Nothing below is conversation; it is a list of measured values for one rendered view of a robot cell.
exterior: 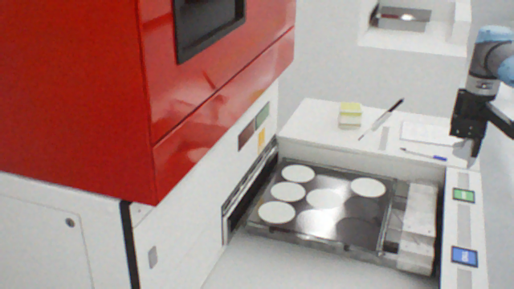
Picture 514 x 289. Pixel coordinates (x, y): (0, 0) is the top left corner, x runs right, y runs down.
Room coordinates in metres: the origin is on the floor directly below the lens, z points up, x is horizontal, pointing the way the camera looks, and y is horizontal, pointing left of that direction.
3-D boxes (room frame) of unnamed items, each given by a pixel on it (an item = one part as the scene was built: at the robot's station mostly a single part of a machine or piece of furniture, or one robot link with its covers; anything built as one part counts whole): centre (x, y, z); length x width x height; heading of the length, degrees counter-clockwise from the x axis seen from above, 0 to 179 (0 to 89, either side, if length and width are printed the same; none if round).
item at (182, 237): (1.07, 0.08, 1.02); 0.82 x 0.03 x 0.40; 160
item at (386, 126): (1.36, -0.38, 1.03); 0.06 x 0.04 x 0.13; 70
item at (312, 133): (1.50, -0.41, 0.89); 0.62 x 0.35 x 0.14; 70
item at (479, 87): (1.11, -0.53, 1.28); 0.08 x 0.08 x 0.05
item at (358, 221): (1.17, -0.19, 0.90); 0.34 x 0.34 x 0.01; 70
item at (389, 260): (1.04, -0.21, 0.84); 0.50 x 0.02 x 0.03; 70
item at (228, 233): (1.23, 0.01, 0.89); 0.44 x 0.02 x 0.10; 160
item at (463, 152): (1.10, -0.53, 1.09); 0.06 x 0.03 x 0.09; 69
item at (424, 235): (1.02, -0.42, 0.89); 0.08 x 0.03 x 0.03; 70
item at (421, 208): (1.10, -0.45, 0.87); 0.36 x 0.08 x 0.03; 160
